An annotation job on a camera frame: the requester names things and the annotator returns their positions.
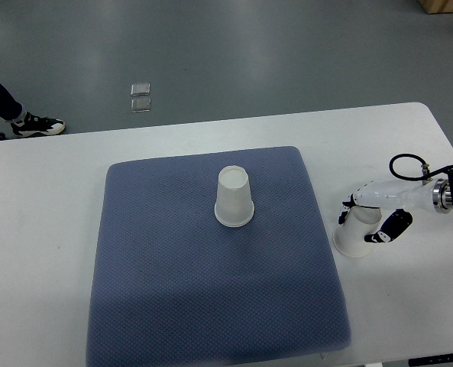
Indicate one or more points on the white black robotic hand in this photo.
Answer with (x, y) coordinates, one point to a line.
(401, 197)

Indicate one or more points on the white paper cup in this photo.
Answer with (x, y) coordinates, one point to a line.
(234, 206)
(349, 237)

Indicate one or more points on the white paper cup on mat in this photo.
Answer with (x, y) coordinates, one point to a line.
(234, 206)

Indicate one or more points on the black table control panel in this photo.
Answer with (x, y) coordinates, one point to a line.
(431, 360)

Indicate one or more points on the wooden furniture corner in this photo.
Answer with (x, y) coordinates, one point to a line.
(432, 7)

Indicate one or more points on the blue textured mat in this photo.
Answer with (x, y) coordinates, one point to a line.
(172, 286)

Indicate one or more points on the upper floor socket plate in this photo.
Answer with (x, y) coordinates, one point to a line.
(140, 89)

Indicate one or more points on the black white sneaker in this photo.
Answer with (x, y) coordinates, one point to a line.
(31, 125)

